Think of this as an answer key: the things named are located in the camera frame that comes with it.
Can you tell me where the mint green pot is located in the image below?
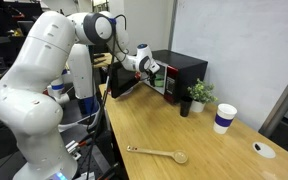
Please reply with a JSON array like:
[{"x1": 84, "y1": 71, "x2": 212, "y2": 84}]
[{"x1": 154, "y1": 78, "x2": 164, "y2": 87}]

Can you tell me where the white table grommet cap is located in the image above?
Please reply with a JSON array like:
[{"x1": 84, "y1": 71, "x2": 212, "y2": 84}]
[{"x1": 252, "y1": 142, "x2": 276, "y2": 159}]

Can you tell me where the small potted green plant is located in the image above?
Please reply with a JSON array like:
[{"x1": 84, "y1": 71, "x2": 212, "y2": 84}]
[{"x1": 187, "y1": 79, "x2": 217, "y2": 113}]

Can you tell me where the microwave control panel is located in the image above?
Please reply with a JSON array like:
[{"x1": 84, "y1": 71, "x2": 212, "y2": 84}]
[{"x1": 164, "y1": 66, "x2": 178, "y2": 103}]

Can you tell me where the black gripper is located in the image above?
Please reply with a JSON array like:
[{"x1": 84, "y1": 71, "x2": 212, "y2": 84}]
[{"x1": 148, "y1": 72, "x2": 156, "y2": 87}]

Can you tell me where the white blue paper cup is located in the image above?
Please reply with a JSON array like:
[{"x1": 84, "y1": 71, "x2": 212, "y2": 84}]
[{"x1": 213, "y1": 103, "x2": 237, "y2": 134}]

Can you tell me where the black cup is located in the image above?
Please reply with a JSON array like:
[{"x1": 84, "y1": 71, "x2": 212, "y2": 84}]
[{"x1": 180, "y1": 96, "x2": 192, "y2": 117}]

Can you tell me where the black microwave body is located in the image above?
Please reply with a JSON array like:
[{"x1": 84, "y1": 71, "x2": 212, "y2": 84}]
[{"x1": 144, "y1": 50, "x2": 208, "y2": 104}]

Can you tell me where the black cable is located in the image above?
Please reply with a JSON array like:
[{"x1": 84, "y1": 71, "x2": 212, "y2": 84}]
[{"x1": 83, "y1": 13, "x2": 128, "y2": 180}]

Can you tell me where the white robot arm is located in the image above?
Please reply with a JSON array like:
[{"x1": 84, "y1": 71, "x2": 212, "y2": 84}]
[{"x1": 0, "y1": 11, "x2": 159, "y2": 180}]

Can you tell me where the aluminium extrusion bracket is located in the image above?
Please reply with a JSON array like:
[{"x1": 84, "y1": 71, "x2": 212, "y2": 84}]
[{"x1": 65, "y1": 140, "x2": 81, "y2": 160}]

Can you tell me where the beige plastic ladle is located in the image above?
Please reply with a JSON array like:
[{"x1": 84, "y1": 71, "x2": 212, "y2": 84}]
[{"x1": 127, "y1": 146, "x2": 188, "y2": 164}]

